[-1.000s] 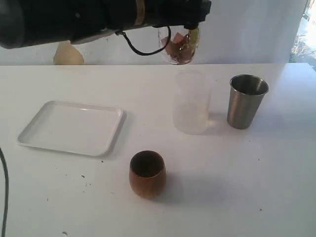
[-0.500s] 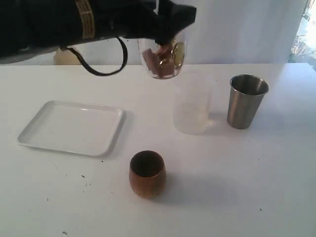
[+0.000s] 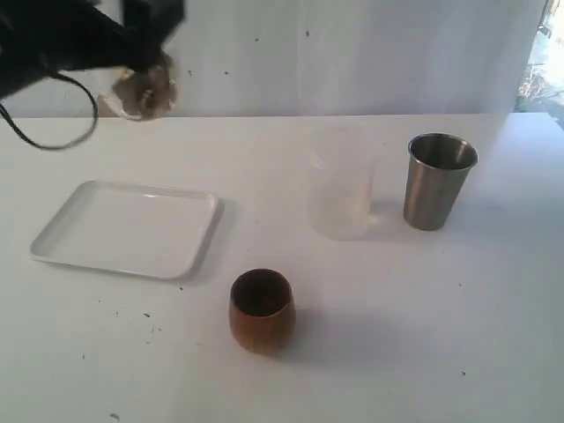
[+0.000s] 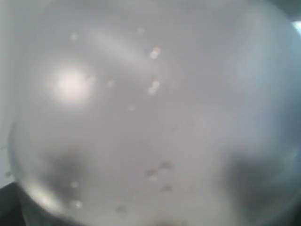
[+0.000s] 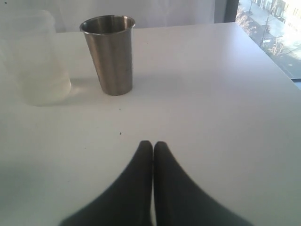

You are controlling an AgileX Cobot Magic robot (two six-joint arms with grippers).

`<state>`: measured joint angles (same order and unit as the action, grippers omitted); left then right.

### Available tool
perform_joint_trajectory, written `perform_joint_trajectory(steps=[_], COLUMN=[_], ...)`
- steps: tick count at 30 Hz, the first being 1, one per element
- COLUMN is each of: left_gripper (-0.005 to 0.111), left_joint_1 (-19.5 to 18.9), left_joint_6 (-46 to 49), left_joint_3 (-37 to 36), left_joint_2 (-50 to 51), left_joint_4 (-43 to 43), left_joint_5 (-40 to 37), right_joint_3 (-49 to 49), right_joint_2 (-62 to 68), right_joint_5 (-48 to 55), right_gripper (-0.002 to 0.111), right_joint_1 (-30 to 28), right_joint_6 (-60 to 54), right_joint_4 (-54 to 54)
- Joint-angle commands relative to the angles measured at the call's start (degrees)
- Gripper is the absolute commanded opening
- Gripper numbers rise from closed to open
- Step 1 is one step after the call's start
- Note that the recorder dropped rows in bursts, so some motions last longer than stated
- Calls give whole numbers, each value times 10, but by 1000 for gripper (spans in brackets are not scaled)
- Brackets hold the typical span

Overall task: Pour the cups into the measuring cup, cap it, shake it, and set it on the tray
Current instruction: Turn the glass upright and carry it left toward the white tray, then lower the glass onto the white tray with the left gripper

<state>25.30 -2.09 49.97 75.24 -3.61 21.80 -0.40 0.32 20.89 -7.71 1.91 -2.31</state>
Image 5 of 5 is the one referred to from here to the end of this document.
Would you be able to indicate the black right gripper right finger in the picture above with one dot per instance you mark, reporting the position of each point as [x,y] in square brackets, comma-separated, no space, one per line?
[179,201]

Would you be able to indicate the translucent plastic container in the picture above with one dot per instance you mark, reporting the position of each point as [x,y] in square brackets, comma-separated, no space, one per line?
[30,55]

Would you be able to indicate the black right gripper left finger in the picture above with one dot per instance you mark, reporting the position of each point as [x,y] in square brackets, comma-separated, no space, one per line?
[126,202]

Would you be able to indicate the dark window frame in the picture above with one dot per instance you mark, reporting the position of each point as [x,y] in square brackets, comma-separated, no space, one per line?
[225,11]

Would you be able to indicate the stainless steel cup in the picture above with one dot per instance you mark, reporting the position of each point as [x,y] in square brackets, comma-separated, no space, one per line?
[109,40]

